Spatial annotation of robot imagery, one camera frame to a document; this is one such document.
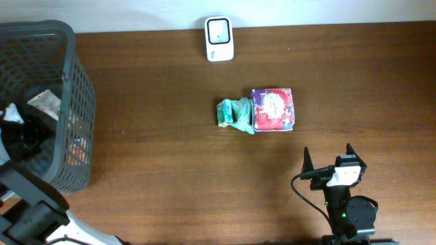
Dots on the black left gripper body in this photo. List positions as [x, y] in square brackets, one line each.
[16, 136]

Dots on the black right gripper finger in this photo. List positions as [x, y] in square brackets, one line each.
[307, 162]
[350, 150]

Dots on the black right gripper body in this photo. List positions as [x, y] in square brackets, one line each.
[319, 184]

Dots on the red purple tissue pack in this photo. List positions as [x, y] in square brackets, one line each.
[273, 110]

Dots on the green toilet tissue pack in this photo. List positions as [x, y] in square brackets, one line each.
[241, 111]

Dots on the small green tissue pack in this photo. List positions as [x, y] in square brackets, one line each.
[224, 113]

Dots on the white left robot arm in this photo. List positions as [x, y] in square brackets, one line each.
[42, 215]

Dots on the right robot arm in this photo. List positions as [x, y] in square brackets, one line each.
[351, 218]

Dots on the white barcode scanner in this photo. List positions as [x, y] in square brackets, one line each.
[219, 39]

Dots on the grey plastic mesh basket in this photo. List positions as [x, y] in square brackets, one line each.
[39, 56]

